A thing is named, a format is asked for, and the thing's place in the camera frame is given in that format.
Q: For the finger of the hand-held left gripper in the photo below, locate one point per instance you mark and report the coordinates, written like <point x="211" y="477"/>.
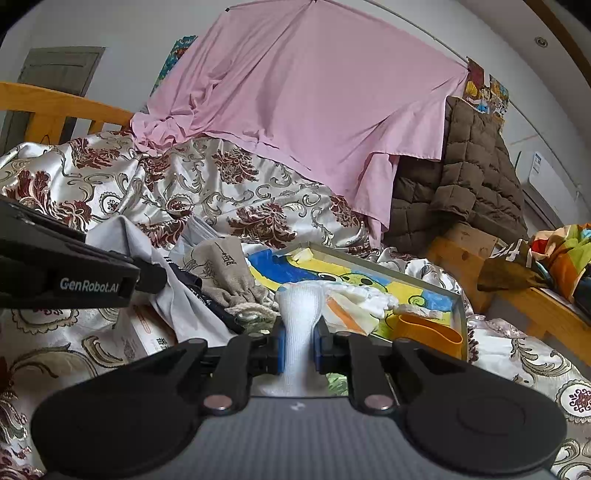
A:
<point x="152" y="278"/>

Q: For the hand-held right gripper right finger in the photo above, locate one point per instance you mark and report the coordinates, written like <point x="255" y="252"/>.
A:
<point x="317" y="350"/>

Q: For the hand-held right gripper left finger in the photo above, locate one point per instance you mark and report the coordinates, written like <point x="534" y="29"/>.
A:
<point x="279" y="350"/>

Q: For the light grey cloth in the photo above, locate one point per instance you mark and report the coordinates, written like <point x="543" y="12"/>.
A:
<point x="134" y="244"/>

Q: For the white knitted sock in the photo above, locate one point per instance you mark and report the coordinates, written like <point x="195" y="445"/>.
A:
<point x="299" y="314"/>

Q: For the navy sock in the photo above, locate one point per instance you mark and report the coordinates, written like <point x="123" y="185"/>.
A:
<point x="203" y="304"/>

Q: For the orange band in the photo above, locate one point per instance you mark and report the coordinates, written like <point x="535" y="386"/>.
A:
<point x="425" y="334"/>

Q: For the grey tray with painted picture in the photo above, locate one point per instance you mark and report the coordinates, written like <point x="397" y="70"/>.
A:
<point x="429" y="300"/>

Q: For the white and orange carton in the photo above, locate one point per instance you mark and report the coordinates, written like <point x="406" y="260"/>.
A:
<point x="147" y="334"/>

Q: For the floral satin blanket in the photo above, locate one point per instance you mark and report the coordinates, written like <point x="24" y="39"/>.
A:
<point x="69" y="175"/>

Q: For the light wooden plank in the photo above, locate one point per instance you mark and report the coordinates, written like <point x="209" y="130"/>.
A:
<point x="471" y="240"/>

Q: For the grey door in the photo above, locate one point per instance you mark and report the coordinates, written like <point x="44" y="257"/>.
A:
<point x="51" y="74"/>

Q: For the brown printed cloth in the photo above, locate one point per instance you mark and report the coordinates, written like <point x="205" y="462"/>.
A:
<point x="508" y="267"/>

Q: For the pink bed sheet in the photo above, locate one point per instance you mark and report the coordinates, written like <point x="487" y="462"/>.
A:
<point x="300" y="101"/>

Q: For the brown quilted jacket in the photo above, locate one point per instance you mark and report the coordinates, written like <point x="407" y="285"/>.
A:
<point x="471" y="170"/>

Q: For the white air conditioner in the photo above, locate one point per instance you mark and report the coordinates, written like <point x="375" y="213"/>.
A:
<point x="549" y="184"/>

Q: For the round ceiling light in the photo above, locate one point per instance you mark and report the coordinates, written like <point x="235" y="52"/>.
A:
<point x="541" y="41"/>

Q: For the wooden bed rail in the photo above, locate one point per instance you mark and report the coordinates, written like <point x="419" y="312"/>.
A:
<point x="46" y="104"/>

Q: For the teal wall poster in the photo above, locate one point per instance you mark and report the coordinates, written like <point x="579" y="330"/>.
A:
<point x="173" y="64"/>

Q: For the wooden bed frame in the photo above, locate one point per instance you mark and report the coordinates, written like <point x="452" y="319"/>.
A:
<point x="540" y="309"/>

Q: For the cartoon wall poster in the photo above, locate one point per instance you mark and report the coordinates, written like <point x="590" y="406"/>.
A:
<point x="487" y="90"/>

